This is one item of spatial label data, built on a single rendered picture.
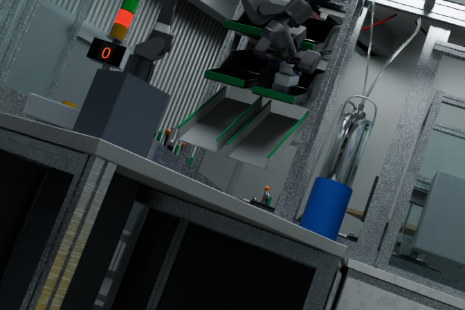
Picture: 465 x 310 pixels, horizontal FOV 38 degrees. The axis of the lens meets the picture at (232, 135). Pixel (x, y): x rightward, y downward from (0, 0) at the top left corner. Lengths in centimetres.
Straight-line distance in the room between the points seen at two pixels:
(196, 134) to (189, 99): 524
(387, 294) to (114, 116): 120
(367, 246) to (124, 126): 161
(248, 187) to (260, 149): 476
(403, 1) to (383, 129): 285
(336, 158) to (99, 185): 163
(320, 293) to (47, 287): 72
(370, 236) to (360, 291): 64
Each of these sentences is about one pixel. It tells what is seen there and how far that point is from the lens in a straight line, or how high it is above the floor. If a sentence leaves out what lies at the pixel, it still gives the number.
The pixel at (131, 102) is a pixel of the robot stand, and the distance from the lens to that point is 164.
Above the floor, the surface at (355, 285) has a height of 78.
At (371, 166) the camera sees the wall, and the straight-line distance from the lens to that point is 588.
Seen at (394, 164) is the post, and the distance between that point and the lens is 304.
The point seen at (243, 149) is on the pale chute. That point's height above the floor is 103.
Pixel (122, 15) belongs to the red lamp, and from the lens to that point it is 231.
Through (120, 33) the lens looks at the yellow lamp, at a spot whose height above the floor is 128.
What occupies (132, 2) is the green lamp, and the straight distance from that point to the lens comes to 232.
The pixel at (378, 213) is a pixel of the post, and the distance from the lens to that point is 301.
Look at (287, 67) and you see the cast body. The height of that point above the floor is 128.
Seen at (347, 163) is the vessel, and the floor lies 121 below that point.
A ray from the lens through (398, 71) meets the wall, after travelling 612.
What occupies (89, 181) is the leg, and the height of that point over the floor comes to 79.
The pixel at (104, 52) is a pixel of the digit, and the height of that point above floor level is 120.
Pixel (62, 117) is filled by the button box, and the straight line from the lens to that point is 188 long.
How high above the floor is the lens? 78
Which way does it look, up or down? 8 degrees up
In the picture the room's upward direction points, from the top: 21 degrees clockwise
